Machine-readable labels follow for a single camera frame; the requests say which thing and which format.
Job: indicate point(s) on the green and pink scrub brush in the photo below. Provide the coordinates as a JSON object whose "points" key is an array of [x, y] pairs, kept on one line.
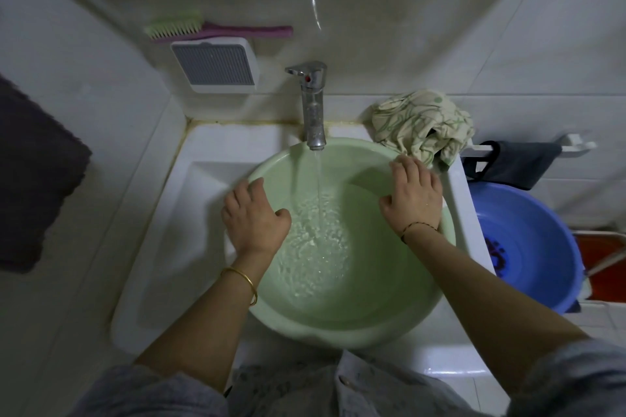
{"points": [[242, 32]]}

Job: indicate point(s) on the dark purple towel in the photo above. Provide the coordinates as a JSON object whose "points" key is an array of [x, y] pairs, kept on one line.
{"points": [[34, 177]]}

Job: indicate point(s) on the blue plastic basin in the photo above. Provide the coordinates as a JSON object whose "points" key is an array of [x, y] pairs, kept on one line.
{"points": [[530, 236]]}

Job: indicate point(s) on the cream leaf-patterned clothes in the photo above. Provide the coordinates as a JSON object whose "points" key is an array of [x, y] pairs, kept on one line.
{"points": [[413, 121]]}

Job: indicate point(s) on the white ceramic sink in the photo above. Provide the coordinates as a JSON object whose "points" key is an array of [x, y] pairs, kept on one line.
{"points": [[195, 215]]}

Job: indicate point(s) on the person's right hand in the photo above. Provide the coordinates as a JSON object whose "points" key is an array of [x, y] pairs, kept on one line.
{"points": [[413, 198]]}

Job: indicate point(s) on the metal faucet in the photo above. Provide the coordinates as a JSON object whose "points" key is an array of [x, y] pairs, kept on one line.
{"points": [[314, 112]]}

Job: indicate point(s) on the person's grey patterned shirt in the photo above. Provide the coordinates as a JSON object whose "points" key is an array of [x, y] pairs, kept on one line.
{"points": [[293, 387]]}

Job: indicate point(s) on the dark grey cloth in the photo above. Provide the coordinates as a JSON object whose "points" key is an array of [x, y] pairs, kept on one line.
{"points": [[521, 163]]}

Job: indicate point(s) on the white wall box grey ribbed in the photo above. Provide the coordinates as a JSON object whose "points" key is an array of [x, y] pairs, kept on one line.
{"points": [[212, 65]]}

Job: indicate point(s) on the light green plastic basin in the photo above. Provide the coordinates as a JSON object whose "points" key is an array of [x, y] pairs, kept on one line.
{"points": [[381, 284]]}

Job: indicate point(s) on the gold bangle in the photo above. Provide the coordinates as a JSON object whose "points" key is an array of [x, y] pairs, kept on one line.
{"points": [[242, 276]]}

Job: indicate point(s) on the red bucket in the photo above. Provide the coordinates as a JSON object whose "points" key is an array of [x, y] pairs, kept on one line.
{"points": [[601, 245]]}

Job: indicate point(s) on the person's left hand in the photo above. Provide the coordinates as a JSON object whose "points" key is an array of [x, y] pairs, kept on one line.
{"points": [[254, 225]]}

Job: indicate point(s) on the person's right forearm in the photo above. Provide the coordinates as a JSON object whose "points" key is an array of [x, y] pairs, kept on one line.
{"points": [[491, 311]]}

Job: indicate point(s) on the person's left forearm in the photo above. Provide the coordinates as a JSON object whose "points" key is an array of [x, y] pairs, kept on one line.
{"points": [[203, 326]]}

